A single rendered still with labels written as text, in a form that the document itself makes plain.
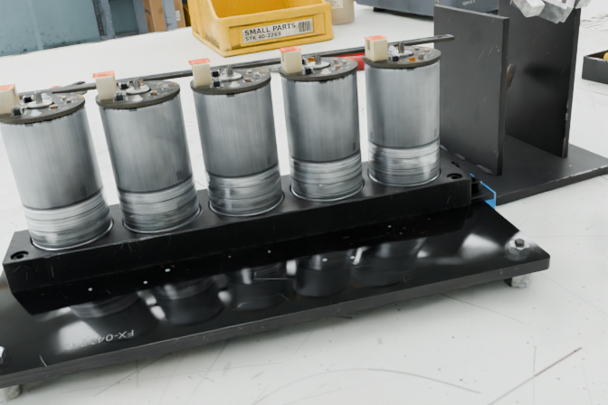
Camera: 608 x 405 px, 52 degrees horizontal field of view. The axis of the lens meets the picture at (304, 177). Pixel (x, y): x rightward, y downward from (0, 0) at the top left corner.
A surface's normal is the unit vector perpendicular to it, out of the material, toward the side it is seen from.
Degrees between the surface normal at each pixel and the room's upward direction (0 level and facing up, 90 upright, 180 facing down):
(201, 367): 0
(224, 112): 90
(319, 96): 90
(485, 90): 90
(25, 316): 0
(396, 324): 0
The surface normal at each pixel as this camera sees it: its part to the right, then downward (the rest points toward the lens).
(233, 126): 0.11, 0.39
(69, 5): 0.44, 0.33
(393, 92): -0.32, 0.40
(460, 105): -0.92, 0.22
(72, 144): 0.77, 0.19
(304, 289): -0.08, -0.91
